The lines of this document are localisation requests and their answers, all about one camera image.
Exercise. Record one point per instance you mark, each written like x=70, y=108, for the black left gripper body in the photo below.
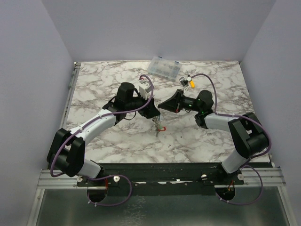
x=136, y=103

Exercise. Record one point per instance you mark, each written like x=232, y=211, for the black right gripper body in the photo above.
x=178, y=101

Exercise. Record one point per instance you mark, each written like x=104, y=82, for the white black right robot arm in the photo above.
x=247, y=133

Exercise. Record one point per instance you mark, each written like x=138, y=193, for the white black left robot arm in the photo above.
x=67, y=152

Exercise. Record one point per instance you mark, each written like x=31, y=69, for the clear plastic organizer box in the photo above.
x=165, y=69

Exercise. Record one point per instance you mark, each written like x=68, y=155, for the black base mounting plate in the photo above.
x=121, y=176

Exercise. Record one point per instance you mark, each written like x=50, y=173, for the yellow handled screwdriver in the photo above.
x=191, y=82

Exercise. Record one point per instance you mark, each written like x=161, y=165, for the aluminium left side rail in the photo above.
x=71, y=89

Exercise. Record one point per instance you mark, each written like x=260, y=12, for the aluminium rail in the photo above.
x=268, y=177
x=71, y=89

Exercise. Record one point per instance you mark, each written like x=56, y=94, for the aluminium front rail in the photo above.
x=268, y=177

